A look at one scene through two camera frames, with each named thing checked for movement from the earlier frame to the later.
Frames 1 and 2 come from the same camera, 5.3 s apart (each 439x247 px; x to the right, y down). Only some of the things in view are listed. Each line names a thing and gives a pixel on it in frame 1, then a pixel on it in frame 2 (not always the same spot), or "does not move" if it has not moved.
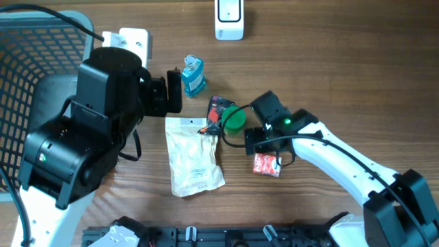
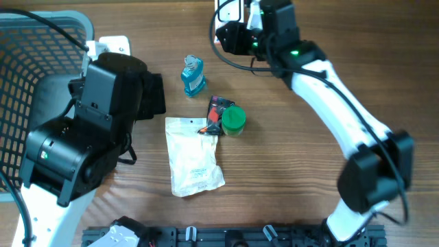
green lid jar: x=233 y=119 does not move
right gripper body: x=263 y=143 -> x=244 y=42
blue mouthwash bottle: x=193 y=76 does not move
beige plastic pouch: x=193 y=162 does not move
